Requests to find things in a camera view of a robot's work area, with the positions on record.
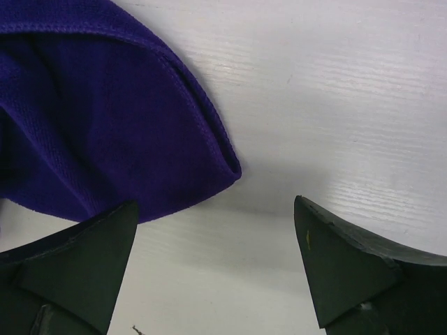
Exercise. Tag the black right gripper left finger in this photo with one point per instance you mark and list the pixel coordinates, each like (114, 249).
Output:
(68, 282)

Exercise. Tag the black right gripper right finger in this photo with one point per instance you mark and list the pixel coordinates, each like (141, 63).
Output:
(363, 283)

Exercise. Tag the purple towel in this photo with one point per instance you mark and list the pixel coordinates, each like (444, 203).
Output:
(97, 110)

